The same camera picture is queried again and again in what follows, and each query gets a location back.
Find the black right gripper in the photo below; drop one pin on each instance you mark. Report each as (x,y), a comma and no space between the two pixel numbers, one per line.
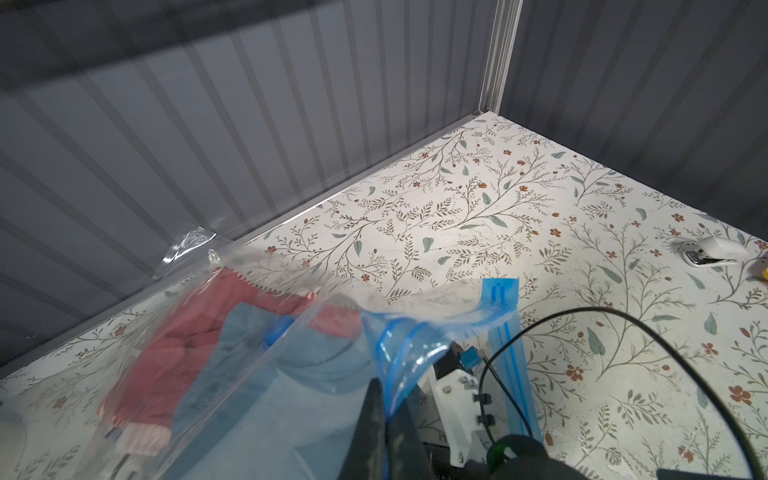
(512,457)

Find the clear vacuum bag blue zip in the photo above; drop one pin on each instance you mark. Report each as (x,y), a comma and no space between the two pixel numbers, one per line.
(405,338)

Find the white stapler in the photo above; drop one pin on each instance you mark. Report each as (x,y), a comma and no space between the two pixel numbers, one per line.
(714,252)

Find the blue tank top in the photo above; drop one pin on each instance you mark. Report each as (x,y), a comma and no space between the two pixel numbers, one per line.
(283,412)

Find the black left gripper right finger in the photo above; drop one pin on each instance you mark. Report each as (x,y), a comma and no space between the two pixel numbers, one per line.
(407,456)

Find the red ribbed garment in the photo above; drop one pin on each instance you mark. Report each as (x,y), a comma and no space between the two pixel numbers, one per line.
(141,408)

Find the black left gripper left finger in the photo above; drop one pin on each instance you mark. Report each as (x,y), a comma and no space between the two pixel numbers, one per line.
(366,456)

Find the blue vacuum valve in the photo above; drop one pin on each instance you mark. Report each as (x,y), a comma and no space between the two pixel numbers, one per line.
(277,330)

